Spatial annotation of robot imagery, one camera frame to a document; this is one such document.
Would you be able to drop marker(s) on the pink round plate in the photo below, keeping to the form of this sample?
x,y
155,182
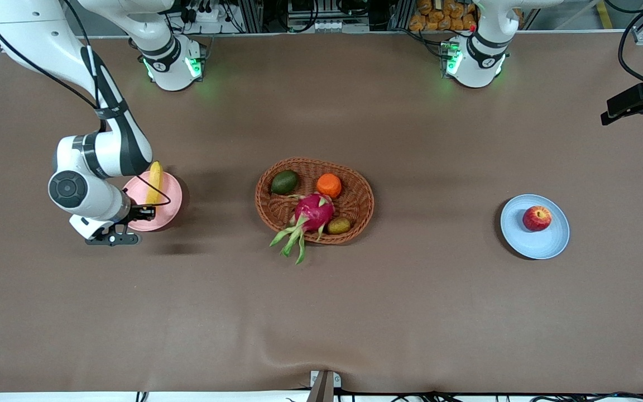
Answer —
x,y
168,209

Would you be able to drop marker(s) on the orange fruit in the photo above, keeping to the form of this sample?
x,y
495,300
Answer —
x,y
329,185

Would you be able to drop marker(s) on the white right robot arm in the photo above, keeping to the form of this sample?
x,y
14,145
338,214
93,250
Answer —
x,y
25,33

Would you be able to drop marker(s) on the metal table edge bracket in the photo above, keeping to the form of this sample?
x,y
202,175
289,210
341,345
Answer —
x,y
324,388

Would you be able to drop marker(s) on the pink dragon fruit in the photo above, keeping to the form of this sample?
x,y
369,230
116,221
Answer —
x,y
317,211

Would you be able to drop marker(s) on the brown wicker basket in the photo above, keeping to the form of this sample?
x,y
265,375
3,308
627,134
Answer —
x,y
358,201

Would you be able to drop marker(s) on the pile of orange buns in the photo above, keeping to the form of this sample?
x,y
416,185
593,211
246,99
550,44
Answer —
x,y
444,19

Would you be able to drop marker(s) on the green avocado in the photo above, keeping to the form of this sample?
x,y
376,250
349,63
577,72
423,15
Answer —
x,y
284,182

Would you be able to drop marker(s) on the brown-green kiwi fruit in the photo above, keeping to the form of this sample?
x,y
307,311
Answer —
x,y
339,225

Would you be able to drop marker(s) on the yellow banana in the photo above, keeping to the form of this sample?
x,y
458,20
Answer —
x,y
155,181

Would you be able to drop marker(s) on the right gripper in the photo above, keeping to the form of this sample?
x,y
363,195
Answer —
x,y
138,213

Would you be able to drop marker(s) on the light blue round plate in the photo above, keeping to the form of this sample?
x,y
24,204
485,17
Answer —
x,y
539,245

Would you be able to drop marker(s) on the red apple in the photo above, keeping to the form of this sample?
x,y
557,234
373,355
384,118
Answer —
x,y
537,218

